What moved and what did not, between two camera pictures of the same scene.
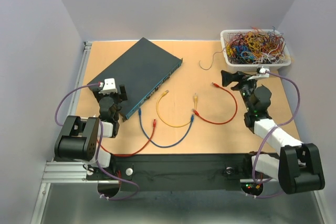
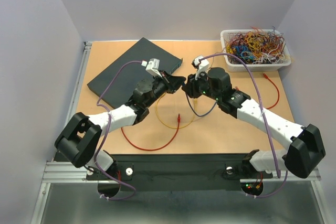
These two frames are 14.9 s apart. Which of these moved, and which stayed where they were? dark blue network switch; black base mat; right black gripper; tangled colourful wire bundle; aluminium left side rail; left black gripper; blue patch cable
Moved: right black gripper; left black gripper; blue patch cable
Stayed: dark blue network switch; black base mat; aluminium left side rail; tangled colourful wire bundle
